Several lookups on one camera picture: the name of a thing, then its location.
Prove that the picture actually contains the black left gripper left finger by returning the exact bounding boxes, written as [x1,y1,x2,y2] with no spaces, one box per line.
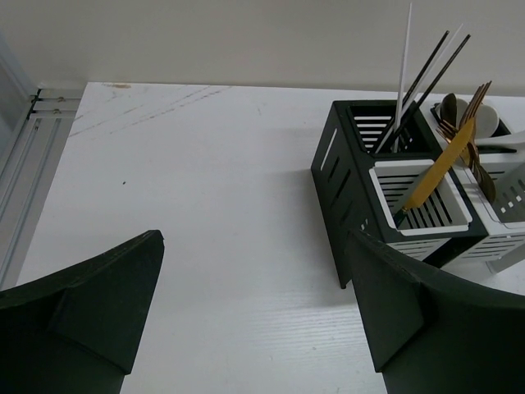
[1,230,164,393]

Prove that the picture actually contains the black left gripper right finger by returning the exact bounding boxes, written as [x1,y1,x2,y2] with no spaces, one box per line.
[347,231,524,393]

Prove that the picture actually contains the gold knife green handle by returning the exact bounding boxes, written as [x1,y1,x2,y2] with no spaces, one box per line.
[393,118,475,225]

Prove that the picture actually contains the gold fork green handle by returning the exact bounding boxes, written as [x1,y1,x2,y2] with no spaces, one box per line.
[437,121,496,204]

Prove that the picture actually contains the small white ceramic spoon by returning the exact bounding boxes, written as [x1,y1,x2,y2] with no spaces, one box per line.
[475,104,500,139]

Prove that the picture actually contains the large white ceramic spoon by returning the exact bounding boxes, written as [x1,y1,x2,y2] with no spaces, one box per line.
[452,98,468,127]

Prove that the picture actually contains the copper knife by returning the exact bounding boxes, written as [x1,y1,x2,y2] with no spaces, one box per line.
[459,80,492,167]

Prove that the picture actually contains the white chopstick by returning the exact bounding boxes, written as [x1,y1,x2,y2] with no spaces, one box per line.
[392,3,413,132]
[381,23,464,151]

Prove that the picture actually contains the black slotted utensil container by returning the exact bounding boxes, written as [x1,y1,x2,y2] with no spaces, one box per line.
[311,100,488,287]

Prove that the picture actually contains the white slotted utensil container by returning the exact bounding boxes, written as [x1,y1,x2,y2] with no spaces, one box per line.
[446,119,524,273]

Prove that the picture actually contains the aluminium rail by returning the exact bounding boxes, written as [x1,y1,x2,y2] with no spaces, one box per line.
[1,40,84,289]

